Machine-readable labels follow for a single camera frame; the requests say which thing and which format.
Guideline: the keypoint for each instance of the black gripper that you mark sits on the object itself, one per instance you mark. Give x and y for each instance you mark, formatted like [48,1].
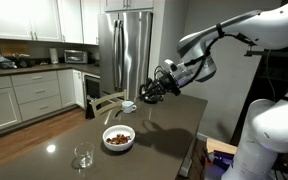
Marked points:
[169,85]

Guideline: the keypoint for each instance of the mixed nuts and dried fruit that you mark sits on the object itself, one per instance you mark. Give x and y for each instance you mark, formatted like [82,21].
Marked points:
[118,139]

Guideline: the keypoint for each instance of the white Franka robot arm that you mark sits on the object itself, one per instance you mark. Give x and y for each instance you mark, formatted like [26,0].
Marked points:
[277,126]

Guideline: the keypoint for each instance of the white ceramic cup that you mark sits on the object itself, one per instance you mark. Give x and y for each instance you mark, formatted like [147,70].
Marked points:
[127,108]

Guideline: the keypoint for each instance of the white ceramic bowl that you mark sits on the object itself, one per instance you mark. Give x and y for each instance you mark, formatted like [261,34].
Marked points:
[117,130]

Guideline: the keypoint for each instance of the stainless steel refrigerator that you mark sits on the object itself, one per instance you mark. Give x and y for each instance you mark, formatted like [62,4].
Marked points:
[130,53]

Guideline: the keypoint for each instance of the wooden chair back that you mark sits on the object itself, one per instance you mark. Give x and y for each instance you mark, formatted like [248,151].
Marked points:
[104,101]

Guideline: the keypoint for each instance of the black under-counter oven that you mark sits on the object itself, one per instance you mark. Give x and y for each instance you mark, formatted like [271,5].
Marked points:
[92,90]

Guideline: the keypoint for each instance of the silver toaster oven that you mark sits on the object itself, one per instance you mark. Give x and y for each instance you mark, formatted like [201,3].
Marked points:
[75,56]

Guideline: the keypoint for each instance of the wooden box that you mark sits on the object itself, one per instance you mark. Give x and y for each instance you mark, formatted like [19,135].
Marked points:
[220,146]

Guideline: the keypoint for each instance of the white cabinet over refrigerator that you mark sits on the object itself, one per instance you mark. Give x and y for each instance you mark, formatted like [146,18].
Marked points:
[127,4]

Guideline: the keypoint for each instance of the clear drinking glass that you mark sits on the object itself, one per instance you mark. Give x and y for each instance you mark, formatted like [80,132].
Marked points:
[84,156]

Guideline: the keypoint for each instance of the white paper towel roll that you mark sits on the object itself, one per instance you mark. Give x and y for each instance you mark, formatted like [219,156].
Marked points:
[53,55]

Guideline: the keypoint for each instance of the white lower kitchen cabinets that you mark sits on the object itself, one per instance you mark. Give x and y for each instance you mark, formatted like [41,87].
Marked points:
[34,96]

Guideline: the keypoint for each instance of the white kitchen cabinets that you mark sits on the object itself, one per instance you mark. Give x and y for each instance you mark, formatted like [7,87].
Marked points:
[34,96]
[40,20]

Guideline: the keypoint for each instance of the white upper kitchen cabinets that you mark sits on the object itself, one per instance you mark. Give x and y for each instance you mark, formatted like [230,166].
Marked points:
[40,20]

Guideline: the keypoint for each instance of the wooden cutting board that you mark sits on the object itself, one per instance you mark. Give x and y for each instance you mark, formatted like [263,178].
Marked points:
[12,47]

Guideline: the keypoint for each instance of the dish rack with dishes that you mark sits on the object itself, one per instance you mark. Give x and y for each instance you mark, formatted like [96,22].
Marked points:
[7,62]

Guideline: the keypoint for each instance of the black camera stand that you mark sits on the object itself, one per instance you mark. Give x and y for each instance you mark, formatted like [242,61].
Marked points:
[274,52]

